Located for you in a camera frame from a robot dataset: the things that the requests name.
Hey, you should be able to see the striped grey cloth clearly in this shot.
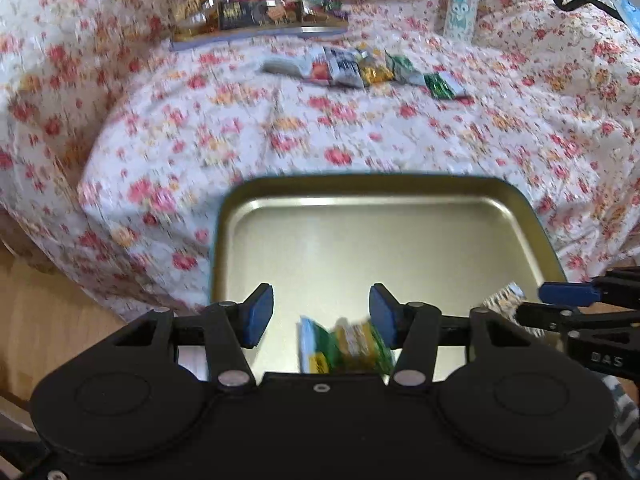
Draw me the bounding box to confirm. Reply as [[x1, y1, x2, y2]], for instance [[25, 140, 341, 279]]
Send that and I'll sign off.
[[600, 374, 640, 463]]

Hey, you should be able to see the pile of wrapped candies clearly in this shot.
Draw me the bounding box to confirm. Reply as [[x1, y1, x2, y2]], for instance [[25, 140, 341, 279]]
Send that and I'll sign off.
[[225, 0, 347, 27]]

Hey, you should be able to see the red white snack packet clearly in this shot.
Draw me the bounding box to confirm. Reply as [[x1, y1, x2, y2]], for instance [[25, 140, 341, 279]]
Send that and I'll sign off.
[[304, 48, 335, 86]]

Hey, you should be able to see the light blue object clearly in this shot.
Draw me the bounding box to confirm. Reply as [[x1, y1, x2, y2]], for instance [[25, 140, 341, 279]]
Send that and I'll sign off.
[[616, 0, 640, 27]]

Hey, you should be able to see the green yellow snack packet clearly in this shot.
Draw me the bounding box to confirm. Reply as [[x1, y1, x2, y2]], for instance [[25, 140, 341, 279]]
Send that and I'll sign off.
[[298, 316, 397, 376]]

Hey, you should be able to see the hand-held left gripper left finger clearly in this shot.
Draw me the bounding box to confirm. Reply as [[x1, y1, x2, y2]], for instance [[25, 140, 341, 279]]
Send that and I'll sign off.
[[107, 283, 275, 392]]

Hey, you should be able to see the gold wrapped candy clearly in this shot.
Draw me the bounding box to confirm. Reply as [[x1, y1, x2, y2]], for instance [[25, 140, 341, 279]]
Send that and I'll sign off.
[[356, 49, 397, 87]]

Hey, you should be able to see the gold brown snack packet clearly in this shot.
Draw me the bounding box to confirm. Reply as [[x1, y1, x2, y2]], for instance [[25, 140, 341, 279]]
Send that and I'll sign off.
[[174, 0, 217, 30]]

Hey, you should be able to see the silver yellow snack packet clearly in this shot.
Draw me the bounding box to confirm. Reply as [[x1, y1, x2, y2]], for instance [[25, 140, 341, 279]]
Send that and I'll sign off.
[[262, 57, 315, 79]]

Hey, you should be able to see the black bag strap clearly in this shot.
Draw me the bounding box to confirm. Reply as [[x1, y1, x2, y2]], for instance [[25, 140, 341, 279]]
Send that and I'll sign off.
[[552, 0, 629, 24]]

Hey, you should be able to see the white cartoon water bottle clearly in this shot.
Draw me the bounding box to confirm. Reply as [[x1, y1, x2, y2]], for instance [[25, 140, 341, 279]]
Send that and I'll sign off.
[[442, 0, 482, 39]]

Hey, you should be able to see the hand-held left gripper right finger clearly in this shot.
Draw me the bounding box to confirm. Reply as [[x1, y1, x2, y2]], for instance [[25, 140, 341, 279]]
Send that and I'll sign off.
[[369, 283, 537, 391]]

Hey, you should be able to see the green white snack packet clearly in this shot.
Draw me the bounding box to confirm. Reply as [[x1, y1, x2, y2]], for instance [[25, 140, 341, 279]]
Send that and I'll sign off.
[[386, 52, 427, 87]]

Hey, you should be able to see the gold teal metal tin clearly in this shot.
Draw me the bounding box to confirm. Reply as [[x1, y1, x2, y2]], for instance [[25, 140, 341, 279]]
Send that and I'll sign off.
[[209, 174, 568, 377]]

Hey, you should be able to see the black cracker packet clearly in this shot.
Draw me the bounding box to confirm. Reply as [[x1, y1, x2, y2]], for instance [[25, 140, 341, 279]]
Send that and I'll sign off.
[[218, 0, 262, 31]]

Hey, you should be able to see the blue white dried-fruit packet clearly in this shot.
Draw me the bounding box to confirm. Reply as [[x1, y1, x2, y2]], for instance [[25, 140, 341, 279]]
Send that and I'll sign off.
[[324, 47, 364, 89]]

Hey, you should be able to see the white patterned snack packet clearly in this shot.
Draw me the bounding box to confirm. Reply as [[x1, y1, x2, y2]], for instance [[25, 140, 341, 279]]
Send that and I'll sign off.
[[481, 282, 527, 328]]

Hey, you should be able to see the green candy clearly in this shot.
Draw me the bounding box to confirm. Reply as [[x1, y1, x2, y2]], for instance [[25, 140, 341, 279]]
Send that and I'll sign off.
[[422, 72, 460, 101]]

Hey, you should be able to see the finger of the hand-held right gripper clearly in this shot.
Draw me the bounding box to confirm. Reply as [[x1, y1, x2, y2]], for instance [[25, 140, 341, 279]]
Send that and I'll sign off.
[[538, 269, 640, 307], [514, 304, 587, 337]]

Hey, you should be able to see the gold lavender tin lid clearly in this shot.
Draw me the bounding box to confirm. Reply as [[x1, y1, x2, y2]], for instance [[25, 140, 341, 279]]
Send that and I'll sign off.
[[169, 7, 350, 52]]

